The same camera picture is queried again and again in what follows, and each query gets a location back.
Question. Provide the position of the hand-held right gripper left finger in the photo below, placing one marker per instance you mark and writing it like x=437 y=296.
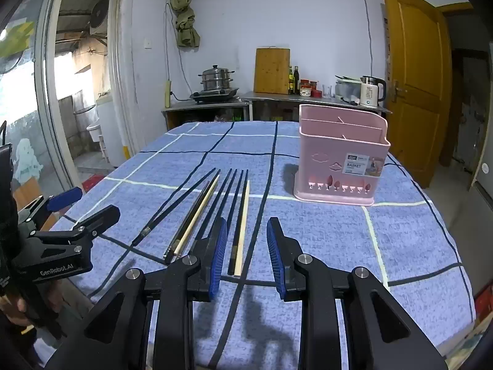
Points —
x=217 y=254

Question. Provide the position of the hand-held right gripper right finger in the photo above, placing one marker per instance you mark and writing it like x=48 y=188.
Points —
x=274 y=254

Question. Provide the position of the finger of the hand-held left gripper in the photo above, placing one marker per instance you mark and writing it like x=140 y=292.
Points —
x=96 y=219
x=65 y=197

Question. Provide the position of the pink plastic utensil basket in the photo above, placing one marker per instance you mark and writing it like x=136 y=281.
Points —
x=339 y=154

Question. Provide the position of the person's left hand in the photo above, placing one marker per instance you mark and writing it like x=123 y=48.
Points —
x=13 y=310

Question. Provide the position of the red patterned rug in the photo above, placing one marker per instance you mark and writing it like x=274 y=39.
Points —
x=92 y=184

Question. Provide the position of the cartoon sticker on glass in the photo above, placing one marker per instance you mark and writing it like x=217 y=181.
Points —
x=27 y=158

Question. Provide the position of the blue checked tablecloth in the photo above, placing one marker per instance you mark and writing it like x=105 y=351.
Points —
x=327 y=239

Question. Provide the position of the white wash basin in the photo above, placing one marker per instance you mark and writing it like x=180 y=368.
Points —
x=93 y=129

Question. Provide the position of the white washing machine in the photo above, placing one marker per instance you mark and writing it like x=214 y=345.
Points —
x=109 y=135

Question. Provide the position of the glass sliding door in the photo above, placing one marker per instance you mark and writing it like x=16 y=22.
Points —
x=23 y=84

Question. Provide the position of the low steel-topped cabinet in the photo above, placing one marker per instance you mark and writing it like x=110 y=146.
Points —
x=181 y=106

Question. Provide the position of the cream power strip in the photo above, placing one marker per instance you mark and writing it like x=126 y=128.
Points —
x=167 y=94

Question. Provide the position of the stainless steel kitchen table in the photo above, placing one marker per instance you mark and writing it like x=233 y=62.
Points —
x=277 y=97

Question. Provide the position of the black cooktop stove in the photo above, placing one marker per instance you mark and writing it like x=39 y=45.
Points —
x=213 y=95

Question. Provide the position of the white jar with red print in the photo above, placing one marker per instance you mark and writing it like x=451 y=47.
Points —
x=305 y=91

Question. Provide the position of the clear glass cup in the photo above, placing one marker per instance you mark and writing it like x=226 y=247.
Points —
x=327 y=91

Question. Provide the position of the stainless steel steamer pot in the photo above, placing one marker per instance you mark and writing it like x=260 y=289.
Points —
x=216 y=81

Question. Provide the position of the yellow oil bottle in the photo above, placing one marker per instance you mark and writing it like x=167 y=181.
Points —
x=290 y=81

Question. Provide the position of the dark sauce bottle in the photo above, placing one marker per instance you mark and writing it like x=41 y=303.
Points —
x=296 y=79

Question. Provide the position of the wooden cutting board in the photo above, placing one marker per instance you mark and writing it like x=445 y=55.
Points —
x=271 y=71

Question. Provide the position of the outdoor air conditioner unit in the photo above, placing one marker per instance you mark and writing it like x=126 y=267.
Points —
x=99 y=15

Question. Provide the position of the white electric kettle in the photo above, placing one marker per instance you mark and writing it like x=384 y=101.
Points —
x=370 y=91

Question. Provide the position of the green tied curtain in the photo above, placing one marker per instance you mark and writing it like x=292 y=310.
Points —
x=184 y=19

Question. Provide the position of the yellow wooden door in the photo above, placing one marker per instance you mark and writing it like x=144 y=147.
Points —
x=416 y=84

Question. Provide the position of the yellow wooden door frame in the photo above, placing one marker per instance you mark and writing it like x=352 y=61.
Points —
x=454 y=9

